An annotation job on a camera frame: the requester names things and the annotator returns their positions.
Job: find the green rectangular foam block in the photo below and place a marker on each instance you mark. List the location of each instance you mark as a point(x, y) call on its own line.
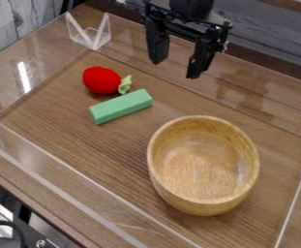
point(121, 106)

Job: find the round wooden bowl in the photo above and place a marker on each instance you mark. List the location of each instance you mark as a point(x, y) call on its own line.
point(205, 164)

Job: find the clear acrylic corner bracket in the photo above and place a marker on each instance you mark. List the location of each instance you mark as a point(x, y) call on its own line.
point(90, 37)

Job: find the black metal table bracket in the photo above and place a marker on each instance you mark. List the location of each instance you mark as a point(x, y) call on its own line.
point(39, 233)

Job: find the clear acrylic tray enclosure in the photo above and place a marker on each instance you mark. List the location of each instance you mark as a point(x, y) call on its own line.
point(81, 173)

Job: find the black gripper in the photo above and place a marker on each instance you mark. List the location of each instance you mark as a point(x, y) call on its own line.
point(187, 18)

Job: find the red plush strawberry toy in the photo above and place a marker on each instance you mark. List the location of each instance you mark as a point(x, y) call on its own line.
point(103, 81)

